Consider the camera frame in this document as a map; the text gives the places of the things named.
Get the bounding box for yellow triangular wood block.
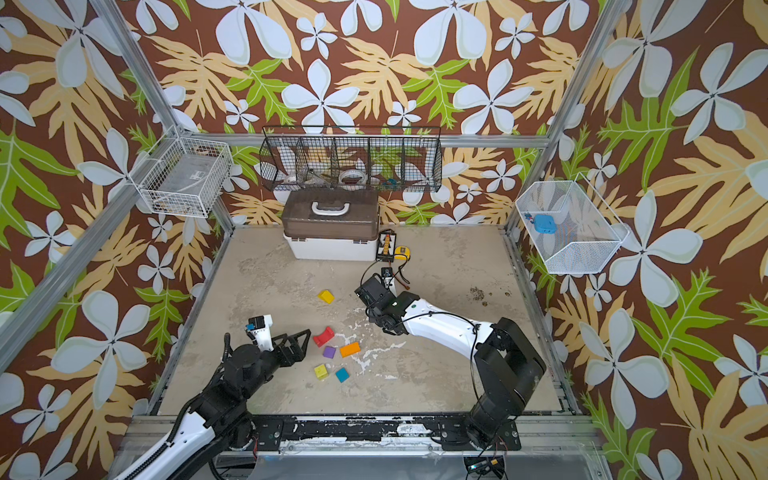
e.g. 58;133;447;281
318;290;335;304

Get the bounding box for teal cube wood block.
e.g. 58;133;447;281
335;368;350;383

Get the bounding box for orange rectangular wood block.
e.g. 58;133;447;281
339;342;361;358

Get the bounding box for white wire basket left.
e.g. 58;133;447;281
133;135;233;218

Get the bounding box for red arch wood block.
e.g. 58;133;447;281
313;327;335;348

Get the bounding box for white wire basket right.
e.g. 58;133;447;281
515;176;630;276

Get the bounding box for white storage box brown lid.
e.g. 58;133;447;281
282;188;379;262

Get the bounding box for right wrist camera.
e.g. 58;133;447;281
380;267;397;296

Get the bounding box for white wire basket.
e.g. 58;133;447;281
515;176;630;276
133;135;233;218

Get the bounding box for black wire wall basket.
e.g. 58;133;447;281
255;126;444;192

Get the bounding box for yellow tape measure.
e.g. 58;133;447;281
394;245;411;262

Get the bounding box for blue small device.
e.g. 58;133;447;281
533;214;557;234

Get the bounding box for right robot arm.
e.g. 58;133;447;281
355;275;547;448

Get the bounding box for lime cube block front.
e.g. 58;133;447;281
314;364;329;380

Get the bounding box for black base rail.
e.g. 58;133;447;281
252;412;521;452

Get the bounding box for aluminium frame post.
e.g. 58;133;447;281
510;0;632;193

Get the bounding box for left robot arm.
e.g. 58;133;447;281
117;329;311;479

